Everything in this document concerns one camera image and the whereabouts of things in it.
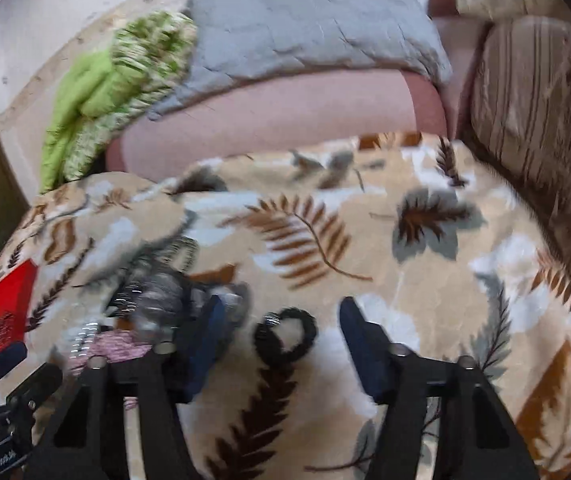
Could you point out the pink bedsheet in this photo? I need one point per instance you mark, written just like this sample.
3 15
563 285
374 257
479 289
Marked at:
265 115

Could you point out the grey pillow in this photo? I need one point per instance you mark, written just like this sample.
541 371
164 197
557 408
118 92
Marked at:
305 20

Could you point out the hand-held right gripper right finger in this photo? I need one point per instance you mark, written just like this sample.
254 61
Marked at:
363 347

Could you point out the green quilt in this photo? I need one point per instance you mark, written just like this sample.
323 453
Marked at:
90 90

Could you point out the red tray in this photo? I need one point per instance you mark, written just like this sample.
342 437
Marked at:
10 295

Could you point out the striped brown cushion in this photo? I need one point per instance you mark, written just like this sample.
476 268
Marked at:
540 120

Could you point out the leaf print fleece blanket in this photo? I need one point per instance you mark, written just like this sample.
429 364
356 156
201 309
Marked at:
315 200

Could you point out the pink striped scrunchie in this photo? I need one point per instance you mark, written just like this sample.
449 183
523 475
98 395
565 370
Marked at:
115 347

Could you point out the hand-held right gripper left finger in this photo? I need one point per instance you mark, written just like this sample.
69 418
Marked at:
209 342

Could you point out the grey scrunchie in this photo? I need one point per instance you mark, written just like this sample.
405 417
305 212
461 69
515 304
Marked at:
160 285

